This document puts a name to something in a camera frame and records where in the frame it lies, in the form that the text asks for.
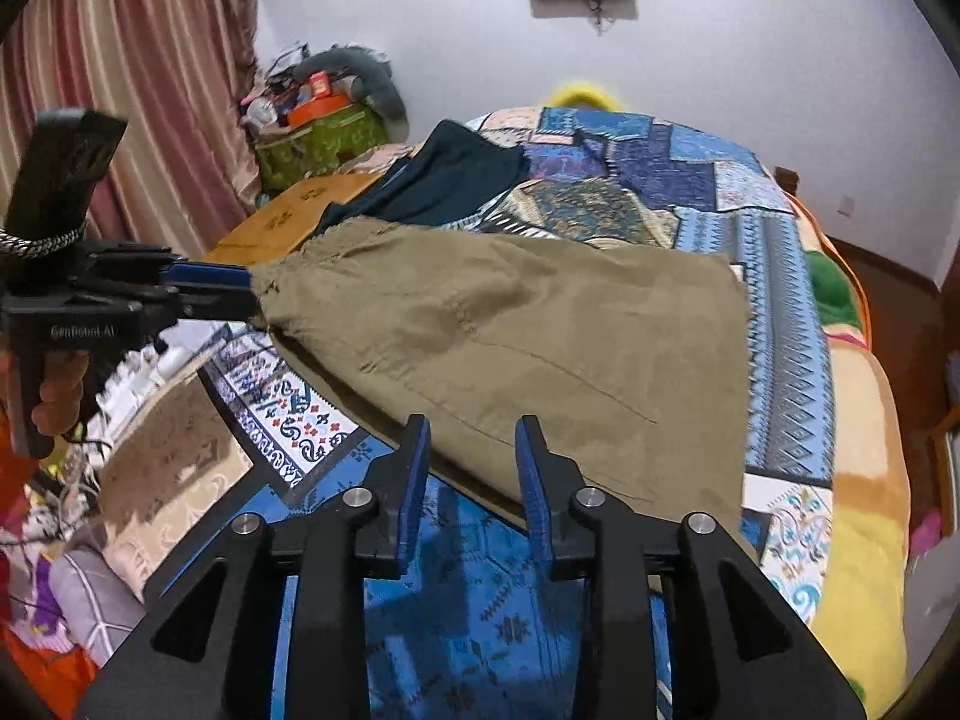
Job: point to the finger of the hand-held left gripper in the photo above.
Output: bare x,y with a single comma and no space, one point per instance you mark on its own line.
210,275
221,307

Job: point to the green patterned storage box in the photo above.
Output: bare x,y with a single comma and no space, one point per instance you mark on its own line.
322,146

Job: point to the grey cushion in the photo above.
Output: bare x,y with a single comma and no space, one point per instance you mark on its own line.
90,600

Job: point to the khaki pants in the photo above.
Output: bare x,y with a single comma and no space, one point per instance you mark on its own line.
525,360

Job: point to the beige patterned rug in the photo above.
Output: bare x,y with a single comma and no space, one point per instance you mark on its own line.
172,487

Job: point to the yellow plush object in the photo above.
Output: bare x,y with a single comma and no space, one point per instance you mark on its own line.
585,92

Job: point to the dark teal garment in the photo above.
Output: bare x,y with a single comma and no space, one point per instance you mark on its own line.
442,180

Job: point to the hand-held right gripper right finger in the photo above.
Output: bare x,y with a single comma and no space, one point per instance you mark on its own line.
531,484

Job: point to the yellow fleece blanket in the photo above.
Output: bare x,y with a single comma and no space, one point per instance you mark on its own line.
862,502

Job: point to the blue patchwork bedspread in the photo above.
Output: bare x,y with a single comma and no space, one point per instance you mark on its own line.
465,615

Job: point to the white power strip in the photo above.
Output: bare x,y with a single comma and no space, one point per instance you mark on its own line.
142,382

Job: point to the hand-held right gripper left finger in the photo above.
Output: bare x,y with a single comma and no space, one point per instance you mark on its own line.
415,484

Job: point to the person's left hand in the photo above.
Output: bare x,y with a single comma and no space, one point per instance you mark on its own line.
64,390

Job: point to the pink striped curtain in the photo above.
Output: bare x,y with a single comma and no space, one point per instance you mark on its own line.
150,52

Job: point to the white wall outlet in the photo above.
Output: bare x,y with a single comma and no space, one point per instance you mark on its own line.
844,205

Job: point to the orange box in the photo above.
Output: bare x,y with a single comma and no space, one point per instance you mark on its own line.
319,109

